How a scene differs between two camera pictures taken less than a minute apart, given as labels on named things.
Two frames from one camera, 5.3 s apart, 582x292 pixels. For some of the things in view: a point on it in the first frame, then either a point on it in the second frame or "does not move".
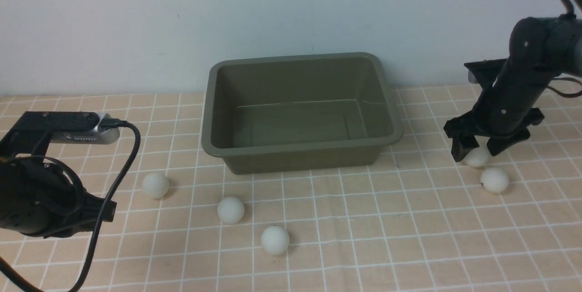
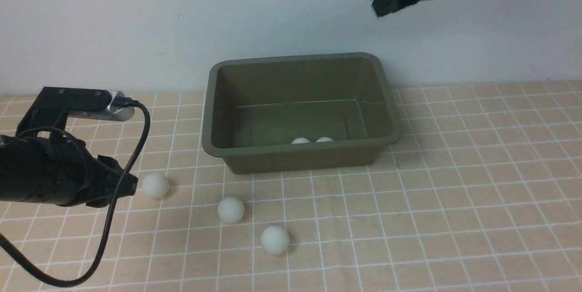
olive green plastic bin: x=299 y=113 does not move
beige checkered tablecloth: x=418 y=220 does not move
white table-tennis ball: x=494 y=180 to x=324 y=139
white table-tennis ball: x=477 y=157 to x=300 y=140
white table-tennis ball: x=230 y=210 does not move
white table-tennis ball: x=155 y=185 does not move
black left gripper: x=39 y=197 to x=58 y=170
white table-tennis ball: x=275 y=240 does not move
